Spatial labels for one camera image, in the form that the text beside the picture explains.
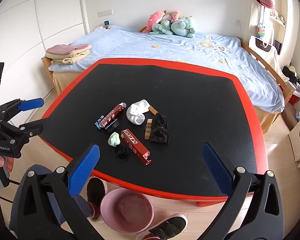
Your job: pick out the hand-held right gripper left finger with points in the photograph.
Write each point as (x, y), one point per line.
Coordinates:
(86, 170)

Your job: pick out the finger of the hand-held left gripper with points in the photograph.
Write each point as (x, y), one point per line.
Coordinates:
(31, 127)
(31, 103)

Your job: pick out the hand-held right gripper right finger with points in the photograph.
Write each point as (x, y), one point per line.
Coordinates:
(216, 170)

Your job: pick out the pink plastic bin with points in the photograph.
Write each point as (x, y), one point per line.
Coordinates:
(110, 217)

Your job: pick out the white sock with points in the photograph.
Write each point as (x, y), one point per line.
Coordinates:
(137, 113)

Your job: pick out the wooden strip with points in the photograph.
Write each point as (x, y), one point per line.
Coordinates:
(153, 110)

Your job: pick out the person's left black slipper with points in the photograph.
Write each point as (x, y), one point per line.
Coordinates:
(96, 195)

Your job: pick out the person's black slipper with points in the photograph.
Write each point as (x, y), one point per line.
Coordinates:
(167, 226)
(96, 195)

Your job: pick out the green white crumpled tissue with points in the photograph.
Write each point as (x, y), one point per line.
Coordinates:
(114, 139)

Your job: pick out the small blue packet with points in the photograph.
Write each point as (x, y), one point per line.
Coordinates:
(98, 123)

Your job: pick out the dark red carton box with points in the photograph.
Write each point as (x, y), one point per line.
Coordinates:
(135, 143)
(113, 113)

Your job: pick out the crumpled pale plastic bag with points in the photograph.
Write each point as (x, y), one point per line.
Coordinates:
(133, 208)

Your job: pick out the folded beige towel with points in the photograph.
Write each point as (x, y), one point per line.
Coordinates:
(70, 56)

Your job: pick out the folded pink towel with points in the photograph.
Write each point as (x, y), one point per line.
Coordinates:
(62, 48)

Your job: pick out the black crumpled sock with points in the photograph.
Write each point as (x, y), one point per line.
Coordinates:
(161, 131)

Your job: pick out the brown wooden clip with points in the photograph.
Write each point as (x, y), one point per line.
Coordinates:
(148, 130)

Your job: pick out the person's right black slipper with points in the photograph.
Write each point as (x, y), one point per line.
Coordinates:
(167, 226)

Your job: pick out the small blue clock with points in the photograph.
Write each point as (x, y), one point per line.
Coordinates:
(106, 23)

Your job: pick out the black bag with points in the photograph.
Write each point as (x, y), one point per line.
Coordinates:
(293, 78)

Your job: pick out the wooden bed with blue sheet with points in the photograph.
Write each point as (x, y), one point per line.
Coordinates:
(145, 47)

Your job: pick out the white tote bag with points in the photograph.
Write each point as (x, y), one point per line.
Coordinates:
(262, 46)

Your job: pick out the rainbow coloured small bag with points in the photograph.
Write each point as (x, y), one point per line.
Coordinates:
(261, 32)

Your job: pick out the teal plush toy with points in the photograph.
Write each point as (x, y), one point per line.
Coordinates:
(181, 27)

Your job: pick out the striped green white plush toy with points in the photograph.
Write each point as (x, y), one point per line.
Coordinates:
(161, 28)

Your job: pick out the pink plush toy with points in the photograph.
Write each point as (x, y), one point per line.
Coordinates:
(155, 17)

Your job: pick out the small pink doll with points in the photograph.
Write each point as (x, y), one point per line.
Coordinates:
(175, 16)

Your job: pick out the pale green plush toy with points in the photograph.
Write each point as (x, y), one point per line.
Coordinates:
(166, 18)

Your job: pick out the white wall socket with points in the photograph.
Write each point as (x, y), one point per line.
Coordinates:
(105, 12)

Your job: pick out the white wall shelf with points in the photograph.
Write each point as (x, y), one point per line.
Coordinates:
(277, 20)

